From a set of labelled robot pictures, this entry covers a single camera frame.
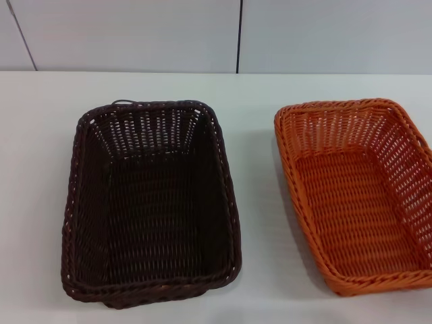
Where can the dark brown wicker basket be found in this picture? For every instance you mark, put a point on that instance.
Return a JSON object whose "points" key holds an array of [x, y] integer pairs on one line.
{"points": [[152, 209]]}

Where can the orange wicker basket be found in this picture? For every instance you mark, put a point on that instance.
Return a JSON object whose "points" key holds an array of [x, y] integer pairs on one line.
{"points": [[347, 209]]}

